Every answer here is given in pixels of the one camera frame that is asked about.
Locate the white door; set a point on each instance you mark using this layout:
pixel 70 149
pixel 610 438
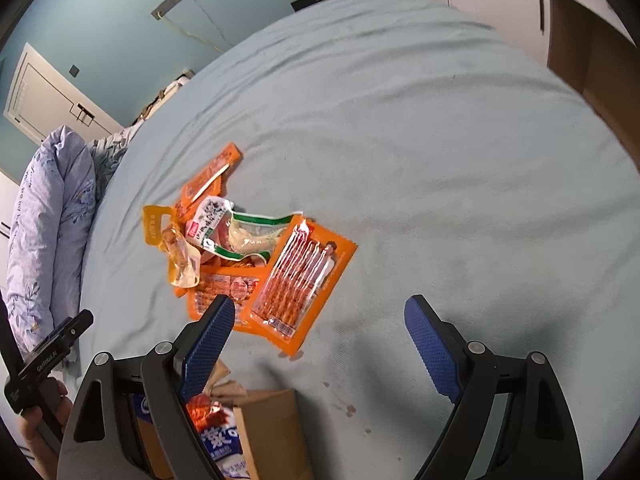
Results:
pixel 45 90

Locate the green-edged clear snack packet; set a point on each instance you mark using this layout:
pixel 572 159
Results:
pixel 250 235

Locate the person's left hand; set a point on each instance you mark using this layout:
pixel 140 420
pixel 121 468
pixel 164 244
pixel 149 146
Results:
pixel 37 442

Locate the white bedside stand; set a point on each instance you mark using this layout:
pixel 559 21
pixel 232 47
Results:
pixel 170 90

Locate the light blue bed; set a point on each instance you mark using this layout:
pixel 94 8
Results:
pixel 425 160

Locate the blue orange snack bag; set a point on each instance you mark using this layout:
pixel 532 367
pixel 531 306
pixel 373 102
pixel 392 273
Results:
pixel 270 430

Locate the yellow clear snack packet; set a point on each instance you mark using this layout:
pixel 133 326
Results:
pixel 180 265

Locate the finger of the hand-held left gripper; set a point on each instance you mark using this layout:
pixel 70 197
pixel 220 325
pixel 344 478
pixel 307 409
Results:
pixel 77 324

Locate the floral blue quilt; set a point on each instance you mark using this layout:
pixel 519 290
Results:
pixel 50 220

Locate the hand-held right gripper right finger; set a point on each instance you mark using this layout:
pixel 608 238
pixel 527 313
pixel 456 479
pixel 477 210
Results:
pixel 430 350

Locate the small red snack packet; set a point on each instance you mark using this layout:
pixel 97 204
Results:
pixel 200 410

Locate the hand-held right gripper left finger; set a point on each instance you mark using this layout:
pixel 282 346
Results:
pixel 210 345

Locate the white red-label snack packet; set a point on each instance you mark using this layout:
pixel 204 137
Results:
pixel 207 217

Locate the large orange sausage packet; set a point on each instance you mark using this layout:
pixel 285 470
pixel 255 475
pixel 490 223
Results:
pixel 300 285

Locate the narrow orange snack packet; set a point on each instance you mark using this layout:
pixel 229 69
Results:
pixel 210 175

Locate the grey wall switch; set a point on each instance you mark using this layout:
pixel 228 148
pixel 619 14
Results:
pixel 75 70

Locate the blue white snack packet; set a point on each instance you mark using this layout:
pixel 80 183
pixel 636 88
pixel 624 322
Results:
pixel 227 452

